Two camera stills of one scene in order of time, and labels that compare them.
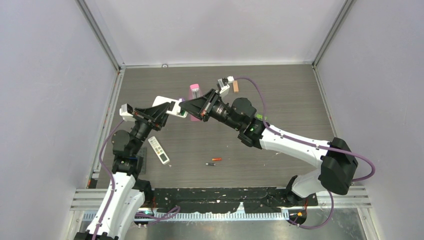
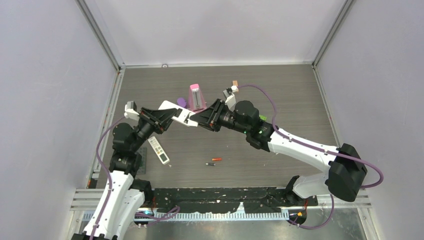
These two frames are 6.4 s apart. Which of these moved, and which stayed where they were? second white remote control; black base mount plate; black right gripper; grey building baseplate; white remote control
Moved: black right gripper; white remote control
Stayed: grey building baseplate; black base mount plate; second white remote control
